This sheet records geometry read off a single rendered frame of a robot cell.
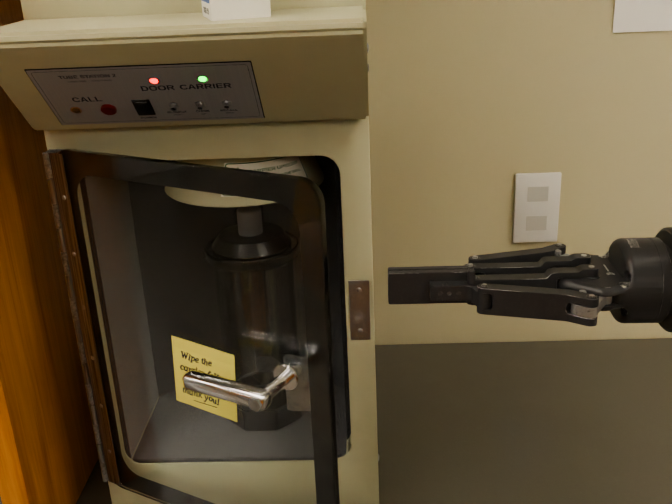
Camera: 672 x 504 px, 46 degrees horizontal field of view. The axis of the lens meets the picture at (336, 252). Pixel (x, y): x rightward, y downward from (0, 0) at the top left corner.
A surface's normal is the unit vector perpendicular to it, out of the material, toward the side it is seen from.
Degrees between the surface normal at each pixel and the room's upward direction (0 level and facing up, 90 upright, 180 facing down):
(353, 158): 90
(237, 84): 135
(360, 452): 90
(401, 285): 90
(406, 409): 0
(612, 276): 1
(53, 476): 90
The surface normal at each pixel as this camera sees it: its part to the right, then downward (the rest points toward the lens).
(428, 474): -0.04, -0.93
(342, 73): 0.01, 0.92
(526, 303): -0.27, 0.36
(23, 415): 1.00, -0.03
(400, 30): -0.03, 0.37
